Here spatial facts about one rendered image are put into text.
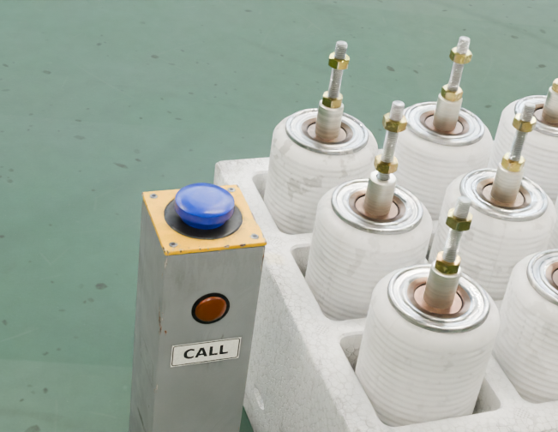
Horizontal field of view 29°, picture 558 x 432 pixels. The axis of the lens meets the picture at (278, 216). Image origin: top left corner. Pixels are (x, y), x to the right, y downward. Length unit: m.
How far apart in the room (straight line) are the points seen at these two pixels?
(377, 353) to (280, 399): 0.15
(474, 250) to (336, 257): 0.12
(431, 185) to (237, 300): 0.31
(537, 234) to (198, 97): 0.72
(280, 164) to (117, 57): 0.69
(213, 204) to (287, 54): 0.97
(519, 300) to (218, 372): 0.24
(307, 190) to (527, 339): 0.24
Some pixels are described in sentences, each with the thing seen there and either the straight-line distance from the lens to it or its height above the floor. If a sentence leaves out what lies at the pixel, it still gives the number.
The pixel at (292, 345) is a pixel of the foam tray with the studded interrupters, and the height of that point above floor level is 0.16.
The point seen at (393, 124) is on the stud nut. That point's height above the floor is 0.33.
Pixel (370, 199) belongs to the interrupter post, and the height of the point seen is 0.26.
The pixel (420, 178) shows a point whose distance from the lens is 1.00.
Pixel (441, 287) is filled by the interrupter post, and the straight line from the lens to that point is 0.78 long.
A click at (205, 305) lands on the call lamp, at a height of 0.27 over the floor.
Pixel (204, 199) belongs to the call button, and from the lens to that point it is 0.72.
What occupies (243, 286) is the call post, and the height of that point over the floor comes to 0.28.
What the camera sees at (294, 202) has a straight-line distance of 0.96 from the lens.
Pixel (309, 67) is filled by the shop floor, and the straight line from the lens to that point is 1.64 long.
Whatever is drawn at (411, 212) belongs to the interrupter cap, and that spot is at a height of 0.25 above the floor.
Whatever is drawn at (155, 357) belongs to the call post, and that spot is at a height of 0.22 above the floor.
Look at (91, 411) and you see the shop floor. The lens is 1.03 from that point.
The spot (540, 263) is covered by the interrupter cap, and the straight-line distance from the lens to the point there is 0.86.
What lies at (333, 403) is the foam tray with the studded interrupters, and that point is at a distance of 0.81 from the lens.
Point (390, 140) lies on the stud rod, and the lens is 0.84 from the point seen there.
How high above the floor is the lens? 0.74
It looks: 35 degrees down
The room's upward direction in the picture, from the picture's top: 8 degrees clockwise
